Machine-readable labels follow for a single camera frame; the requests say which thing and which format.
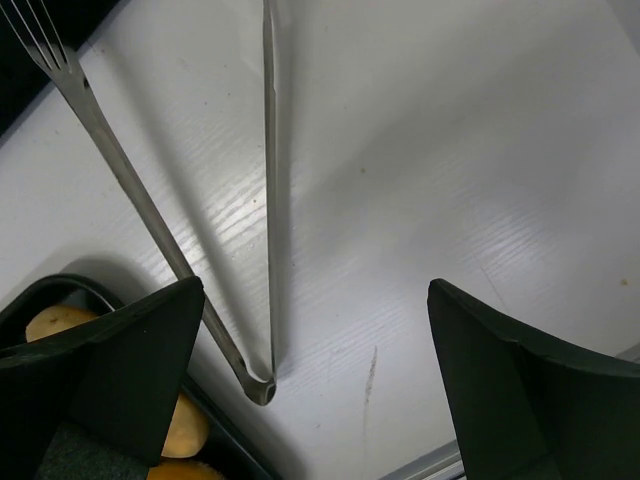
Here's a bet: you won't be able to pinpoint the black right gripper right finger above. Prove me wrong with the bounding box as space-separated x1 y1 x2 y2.
427 279 639 479

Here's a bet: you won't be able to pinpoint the long yellow bread roll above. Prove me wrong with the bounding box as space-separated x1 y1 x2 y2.
25 305 98 343

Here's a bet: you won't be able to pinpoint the aluminium front rail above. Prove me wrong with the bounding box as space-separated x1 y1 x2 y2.
381 440 466 480

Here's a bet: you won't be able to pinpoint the stainless steel serving tongs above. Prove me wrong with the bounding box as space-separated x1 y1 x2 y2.
1 1 280 406

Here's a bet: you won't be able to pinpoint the black rectangular baking tray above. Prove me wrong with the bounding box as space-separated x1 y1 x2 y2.
0 272 274 480

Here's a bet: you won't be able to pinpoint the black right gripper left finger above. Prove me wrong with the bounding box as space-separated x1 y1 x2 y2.
1 275 204 479

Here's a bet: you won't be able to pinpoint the black cloth placemat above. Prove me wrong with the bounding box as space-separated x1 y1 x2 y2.
1 0 127 134

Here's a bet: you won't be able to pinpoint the orange sesame bun with cream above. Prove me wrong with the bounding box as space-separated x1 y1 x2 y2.
146 393 224 480

